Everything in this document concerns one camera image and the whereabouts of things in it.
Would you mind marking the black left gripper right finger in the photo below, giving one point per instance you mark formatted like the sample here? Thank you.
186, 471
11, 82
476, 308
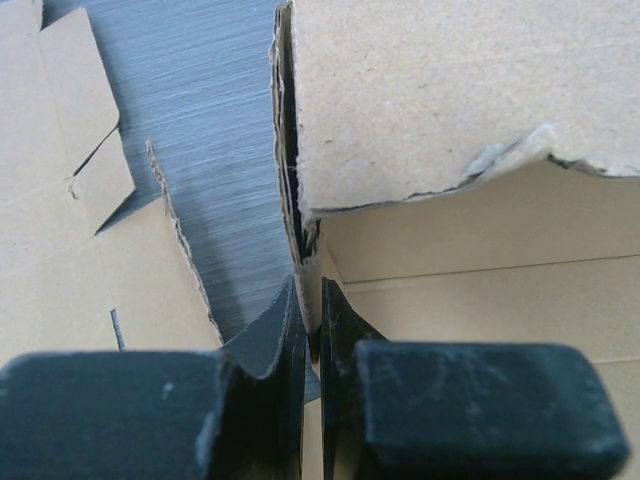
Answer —
433, 410

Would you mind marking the spare flat cardboard sheet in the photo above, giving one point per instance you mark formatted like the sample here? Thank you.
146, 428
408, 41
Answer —
72, 276

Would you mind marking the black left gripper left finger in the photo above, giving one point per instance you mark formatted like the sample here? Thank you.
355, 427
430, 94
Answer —
231, 413

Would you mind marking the brown cardboard box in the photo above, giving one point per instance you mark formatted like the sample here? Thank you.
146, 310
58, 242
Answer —
466, 171

